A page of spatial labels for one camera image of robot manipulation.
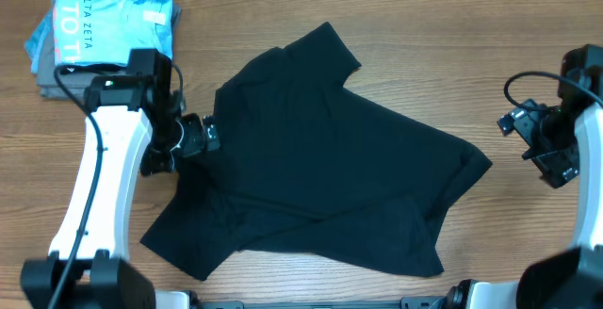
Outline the light blue folded t-shirt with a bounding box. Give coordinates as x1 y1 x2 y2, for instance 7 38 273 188
53 0 173 67

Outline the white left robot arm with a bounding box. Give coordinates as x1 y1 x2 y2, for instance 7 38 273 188
20 49 220 309

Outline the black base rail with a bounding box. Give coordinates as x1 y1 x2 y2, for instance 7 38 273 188
195 296 446 309

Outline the black t-shirt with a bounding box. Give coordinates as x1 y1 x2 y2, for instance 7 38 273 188
141 23 491 280

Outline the blue folded shirt under stack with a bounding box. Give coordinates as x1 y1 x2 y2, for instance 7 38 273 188
24 10 52 74

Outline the grey folded t-shirt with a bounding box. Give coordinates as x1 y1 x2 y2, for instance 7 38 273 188
34 0 181 99

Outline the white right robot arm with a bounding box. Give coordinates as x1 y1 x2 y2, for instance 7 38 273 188
434 44 602 308

